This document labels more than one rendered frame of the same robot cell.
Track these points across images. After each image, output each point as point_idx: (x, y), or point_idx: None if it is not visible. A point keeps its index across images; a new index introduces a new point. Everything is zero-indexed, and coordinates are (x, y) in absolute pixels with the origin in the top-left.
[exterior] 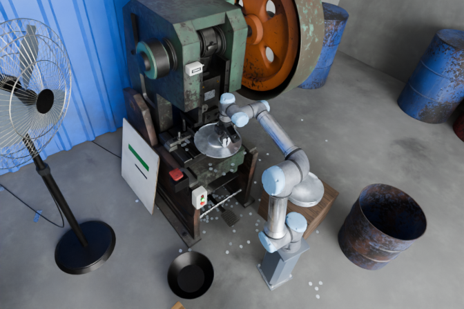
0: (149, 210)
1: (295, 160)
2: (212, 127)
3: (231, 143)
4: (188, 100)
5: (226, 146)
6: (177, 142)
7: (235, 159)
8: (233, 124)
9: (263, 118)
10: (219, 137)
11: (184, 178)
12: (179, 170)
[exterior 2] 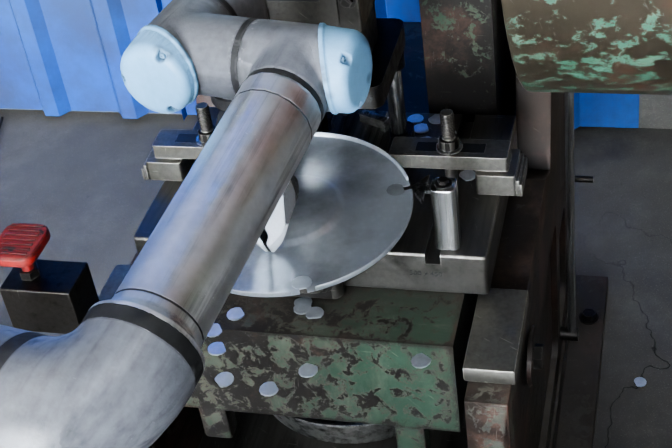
0: None
1: (27, 344)
2: (338, 156)
3: (313, 254)
4: None
5: (268, 247)
6: (188, 153)
7: (391, 378)
8: (432, 185)
9: (231, 104)
10: None
11: (49, 287)
12: (39, 239)
